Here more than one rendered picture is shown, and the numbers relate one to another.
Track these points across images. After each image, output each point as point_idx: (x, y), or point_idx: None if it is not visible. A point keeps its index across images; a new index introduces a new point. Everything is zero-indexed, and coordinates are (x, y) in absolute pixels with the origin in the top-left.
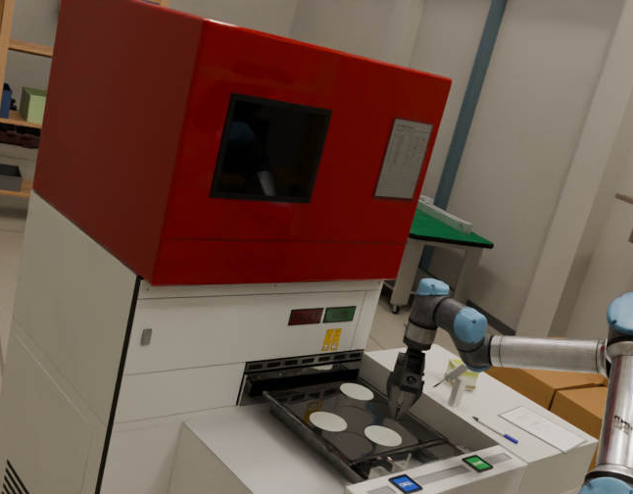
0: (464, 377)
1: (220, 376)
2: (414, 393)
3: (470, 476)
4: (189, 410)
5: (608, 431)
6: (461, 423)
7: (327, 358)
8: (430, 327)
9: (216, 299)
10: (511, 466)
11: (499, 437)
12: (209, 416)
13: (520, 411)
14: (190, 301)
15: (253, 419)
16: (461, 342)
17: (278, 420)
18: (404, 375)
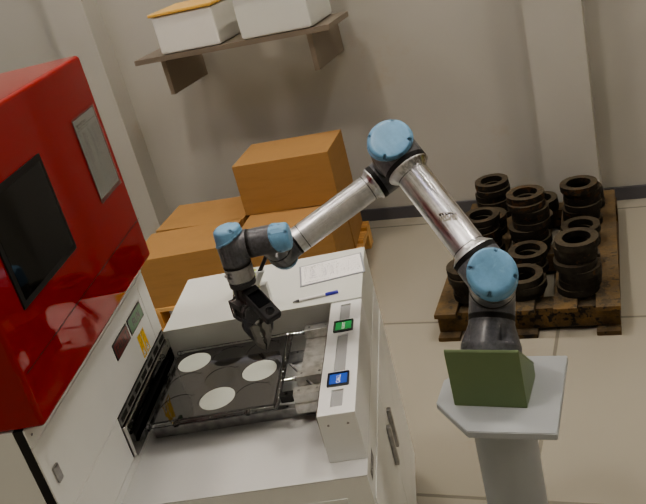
0: (264, 281)
1: (113, 447)
2: (279, 317)
3: (353, 336)
4: (116, 496)
5: (443, 227)
6: (291, 313)
7: (151, 359)
8: (248, 262)
9: (71, 391)
10: (357, 308)
11: (324, 299)
12: (127, 485)
13: (305, 271)
14: (59, 411)
15: (155, 454)
16: (280, 254)
17: (171, 436)
18: (262, 312)
